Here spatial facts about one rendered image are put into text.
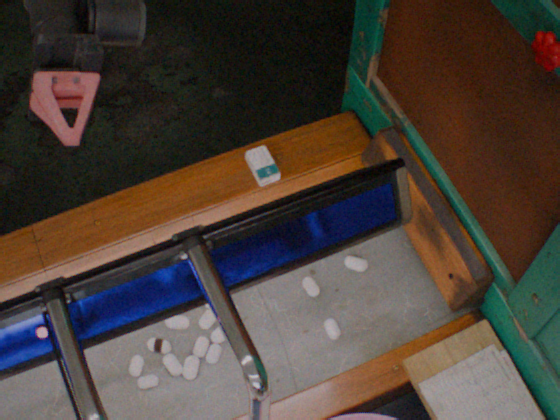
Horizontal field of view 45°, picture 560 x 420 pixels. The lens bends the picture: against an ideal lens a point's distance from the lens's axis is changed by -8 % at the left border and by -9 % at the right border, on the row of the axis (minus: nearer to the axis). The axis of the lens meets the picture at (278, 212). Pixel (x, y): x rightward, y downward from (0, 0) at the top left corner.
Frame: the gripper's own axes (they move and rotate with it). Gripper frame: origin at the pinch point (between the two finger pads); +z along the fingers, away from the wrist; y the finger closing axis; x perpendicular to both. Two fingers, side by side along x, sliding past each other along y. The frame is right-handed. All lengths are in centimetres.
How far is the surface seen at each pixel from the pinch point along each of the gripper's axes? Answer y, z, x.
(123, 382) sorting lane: 44.9, 7.5, -11.6
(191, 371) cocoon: 39.6, 9.0, -20.5
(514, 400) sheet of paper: 24, 28, -60
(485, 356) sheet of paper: 24, 20, -59
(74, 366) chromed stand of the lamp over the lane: 9.3, 19.1, 1.6
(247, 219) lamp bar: 3.5, 8.0, -17.2
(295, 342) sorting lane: 36, 8, -36
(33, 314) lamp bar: 12.2, 12.0, 4.2
